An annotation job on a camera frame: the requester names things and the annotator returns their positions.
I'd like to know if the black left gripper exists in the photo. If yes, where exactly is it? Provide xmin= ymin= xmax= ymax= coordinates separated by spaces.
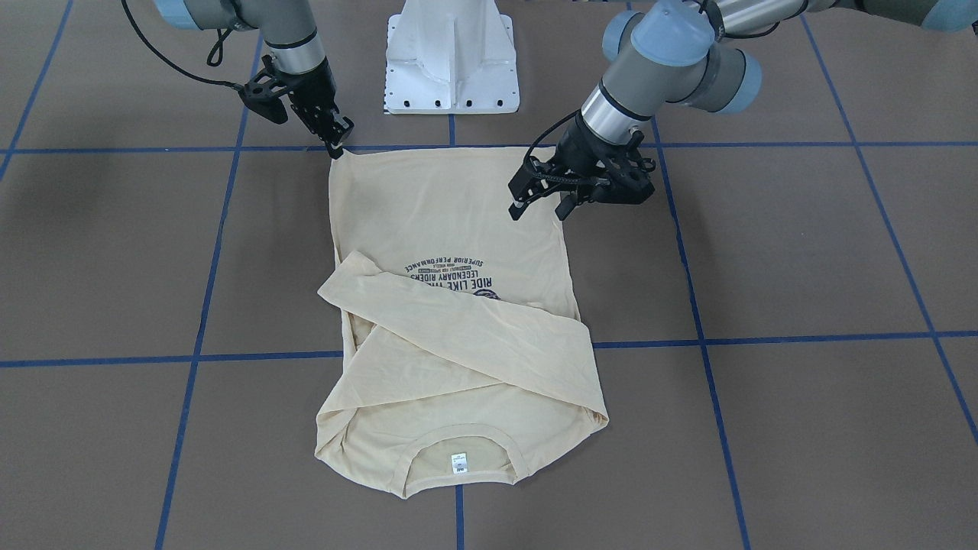
xmin=552 ymin=115 xmax=656 ymax=222

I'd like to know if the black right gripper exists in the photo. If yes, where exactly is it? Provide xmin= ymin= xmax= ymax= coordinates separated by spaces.
xmin=289 ymin=60 xmax=355 ymax=160

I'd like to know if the pale yellow long-sleeve shirt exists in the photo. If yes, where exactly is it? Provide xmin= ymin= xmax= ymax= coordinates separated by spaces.
xmin=314 ymin=147 xmax=609 ymax=499

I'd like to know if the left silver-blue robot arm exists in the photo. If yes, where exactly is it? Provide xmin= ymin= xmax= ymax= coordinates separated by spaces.
xmin=510 ymin=1 xmax=976 ymax=220

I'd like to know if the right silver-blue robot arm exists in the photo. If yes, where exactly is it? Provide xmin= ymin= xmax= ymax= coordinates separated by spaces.
xmin=154 ymin=1 xmax=355 ymax=159

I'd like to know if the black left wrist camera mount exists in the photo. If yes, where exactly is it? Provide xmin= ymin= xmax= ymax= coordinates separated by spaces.
xmin=507 ymin=156 xmax=565 ymax=222

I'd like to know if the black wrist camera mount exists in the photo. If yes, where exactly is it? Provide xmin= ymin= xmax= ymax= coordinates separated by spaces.
xmin=507 ymin=156 xmax=565 ymax=222
xmin=238 ymin=69 xmax=291 ymax=125

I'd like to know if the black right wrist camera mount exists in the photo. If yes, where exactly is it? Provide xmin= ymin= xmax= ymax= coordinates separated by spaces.
xmin=238 ymin=69 xmax=291 ymax=125

